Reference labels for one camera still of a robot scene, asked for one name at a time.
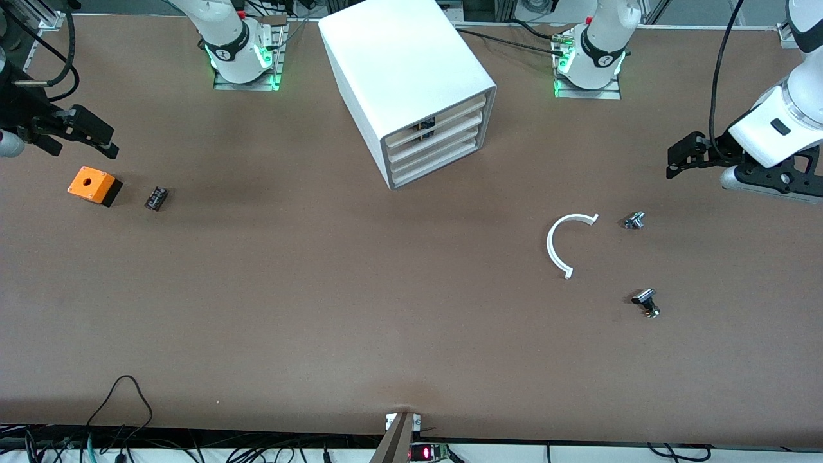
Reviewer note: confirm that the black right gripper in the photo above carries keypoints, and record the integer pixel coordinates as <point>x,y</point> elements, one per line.
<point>22,111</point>

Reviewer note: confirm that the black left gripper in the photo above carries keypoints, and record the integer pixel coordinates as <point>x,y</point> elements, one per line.
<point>715,152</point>

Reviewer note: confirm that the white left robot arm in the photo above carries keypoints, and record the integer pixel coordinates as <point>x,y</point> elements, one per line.
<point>598,38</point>

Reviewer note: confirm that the small silver metal part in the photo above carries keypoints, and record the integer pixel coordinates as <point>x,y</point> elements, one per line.
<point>634,220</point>

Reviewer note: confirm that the small black contact block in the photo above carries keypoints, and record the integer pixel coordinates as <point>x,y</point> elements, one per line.
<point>156,198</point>

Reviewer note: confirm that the small black knob part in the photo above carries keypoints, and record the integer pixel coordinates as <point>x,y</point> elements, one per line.
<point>645,300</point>

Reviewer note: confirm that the device with red display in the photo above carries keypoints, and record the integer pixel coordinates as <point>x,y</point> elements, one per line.
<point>429,453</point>

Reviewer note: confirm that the orange button enclosure box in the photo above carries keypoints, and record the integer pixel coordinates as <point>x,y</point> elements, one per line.
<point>90,183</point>

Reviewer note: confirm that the aluminium frame profile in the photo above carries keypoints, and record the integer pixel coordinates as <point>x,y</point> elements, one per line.
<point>38,16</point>

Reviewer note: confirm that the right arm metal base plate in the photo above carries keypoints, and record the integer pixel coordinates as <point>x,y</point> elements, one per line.
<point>278,61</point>

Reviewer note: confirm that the brown camera mount beam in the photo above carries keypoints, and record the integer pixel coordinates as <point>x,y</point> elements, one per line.
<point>393,444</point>

